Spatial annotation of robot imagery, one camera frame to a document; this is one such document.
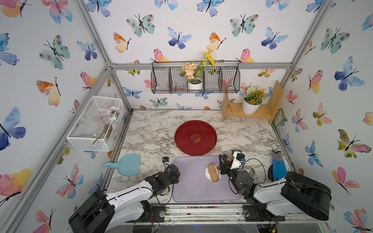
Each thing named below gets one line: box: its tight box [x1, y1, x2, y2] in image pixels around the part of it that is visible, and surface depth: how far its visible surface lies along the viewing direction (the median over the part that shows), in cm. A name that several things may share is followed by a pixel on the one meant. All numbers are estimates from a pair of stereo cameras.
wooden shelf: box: [221, 80, 285, 125], surface depth 111 cm
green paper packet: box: [271, 107, 285, 127], surface depth 113 cm
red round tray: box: [174, 120, 218, 156], surface depth 104 cm
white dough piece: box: [204, 164, 222, 182], surface depth 88 cm
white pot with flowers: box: [180, 51, 217, 90], surface depth 87 cm
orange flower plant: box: [244, 86, 267, 106], surface depth 101 cm
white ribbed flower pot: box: [242, 94, 262, 116], surface depth 106 cm
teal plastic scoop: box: [103, 153, 142, 177], surface depth 93 cm
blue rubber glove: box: [271, 149, 288, 182], surface depth 92 cm
